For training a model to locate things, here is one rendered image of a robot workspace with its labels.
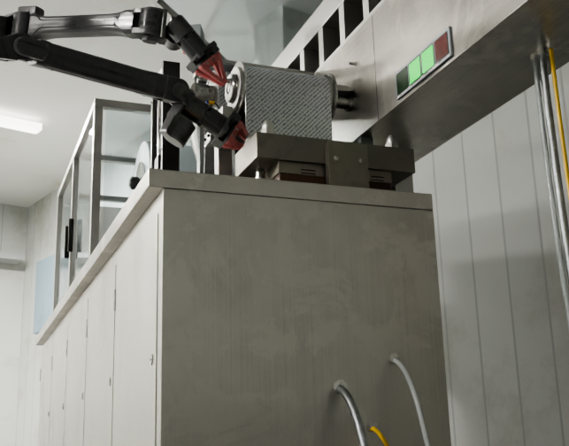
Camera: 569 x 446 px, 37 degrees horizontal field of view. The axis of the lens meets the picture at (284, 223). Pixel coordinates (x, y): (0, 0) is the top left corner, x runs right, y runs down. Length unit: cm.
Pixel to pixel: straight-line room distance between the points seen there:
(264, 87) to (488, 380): 229
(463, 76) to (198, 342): 84
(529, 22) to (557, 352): 230
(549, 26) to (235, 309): 85
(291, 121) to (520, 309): 208
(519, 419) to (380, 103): 215
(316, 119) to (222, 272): 64
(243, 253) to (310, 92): 63
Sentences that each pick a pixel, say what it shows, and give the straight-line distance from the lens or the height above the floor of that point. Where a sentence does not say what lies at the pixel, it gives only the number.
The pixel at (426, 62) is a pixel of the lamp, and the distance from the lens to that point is 200.
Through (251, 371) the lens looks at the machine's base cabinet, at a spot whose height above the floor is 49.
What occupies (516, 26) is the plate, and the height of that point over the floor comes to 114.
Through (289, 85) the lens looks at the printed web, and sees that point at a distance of 223.
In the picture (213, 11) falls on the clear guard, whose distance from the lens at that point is 313.
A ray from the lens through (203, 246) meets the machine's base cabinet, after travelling 174.
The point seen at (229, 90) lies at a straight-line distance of 223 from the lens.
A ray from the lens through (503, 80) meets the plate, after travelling 203.
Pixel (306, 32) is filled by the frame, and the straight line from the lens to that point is 276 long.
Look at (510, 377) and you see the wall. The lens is 404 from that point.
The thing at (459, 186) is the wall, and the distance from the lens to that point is 434.
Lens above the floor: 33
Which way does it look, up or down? 15 degrees up
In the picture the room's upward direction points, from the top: 2 degrees counter-clockwise
